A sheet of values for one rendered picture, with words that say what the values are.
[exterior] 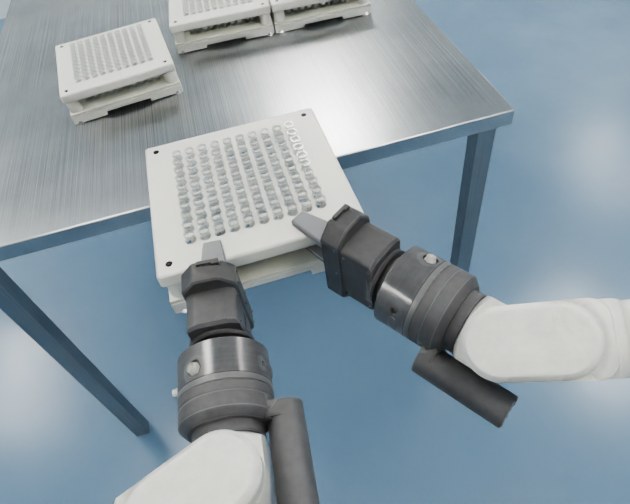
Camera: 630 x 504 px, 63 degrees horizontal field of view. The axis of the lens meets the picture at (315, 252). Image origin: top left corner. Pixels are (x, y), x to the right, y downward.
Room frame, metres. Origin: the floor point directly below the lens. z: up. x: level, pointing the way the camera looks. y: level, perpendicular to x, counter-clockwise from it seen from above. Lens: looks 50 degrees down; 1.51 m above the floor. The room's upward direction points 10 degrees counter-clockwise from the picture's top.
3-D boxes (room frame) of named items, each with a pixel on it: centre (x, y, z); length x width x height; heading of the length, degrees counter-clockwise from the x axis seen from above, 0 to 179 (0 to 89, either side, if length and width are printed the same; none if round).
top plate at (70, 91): (1.14, 0.37, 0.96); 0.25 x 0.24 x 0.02; 103
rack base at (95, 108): (1.14, 0.37, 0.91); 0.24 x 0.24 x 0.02; 13
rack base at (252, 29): (1.35, 0.13, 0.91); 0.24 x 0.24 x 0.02; 3
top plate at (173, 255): (0.50, 0.07, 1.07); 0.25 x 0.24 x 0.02; 98
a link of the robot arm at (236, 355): (0.27, 0.11, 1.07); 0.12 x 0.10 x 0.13; 2
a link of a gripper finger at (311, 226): (0.39, -0.01, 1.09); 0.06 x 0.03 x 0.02; 42
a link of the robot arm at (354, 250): (0.32, -0.07, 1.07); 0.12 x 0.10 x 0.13; 42
